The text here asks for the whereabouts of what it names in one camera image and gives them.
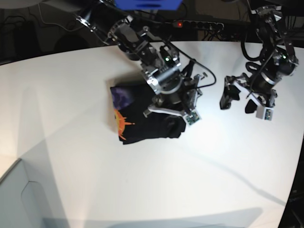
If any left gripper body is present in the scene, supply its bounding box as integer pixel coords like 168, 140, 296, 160
224, 73, 277, 108

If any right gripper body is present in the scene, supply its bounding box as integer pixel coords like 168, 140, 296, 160
143, 73, 207, 118

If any black T-shirt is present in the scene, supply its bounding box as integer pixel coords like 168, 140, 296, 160
110, 82, 169, 145

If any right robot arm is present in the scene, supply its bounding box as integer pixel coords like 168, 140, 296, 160
76, 0, 204, 126

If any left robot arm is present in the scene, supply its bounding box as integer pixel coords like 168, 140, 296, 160
219, 3, 299, 120

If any black power strip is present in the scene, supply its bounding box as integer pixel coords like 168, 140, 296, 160
172, 20, 224, 31

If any blue box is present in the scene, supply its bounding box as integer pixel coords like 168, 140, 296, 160
115, 0, 182, 10

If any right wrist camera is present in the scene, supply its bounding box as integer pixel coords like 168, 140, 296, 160
184, 109, 201, 126

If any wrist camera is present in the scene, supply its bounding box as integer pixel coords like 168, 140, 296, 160
184, 109, 201, 126
256, 105, 274, 121

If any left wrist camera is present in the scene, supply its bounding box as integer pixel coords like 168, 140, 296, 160
256, 105, 274, 121

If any grey cable on floor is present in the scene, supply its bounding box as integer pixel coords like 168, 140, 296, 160
38, 4, 81, 31

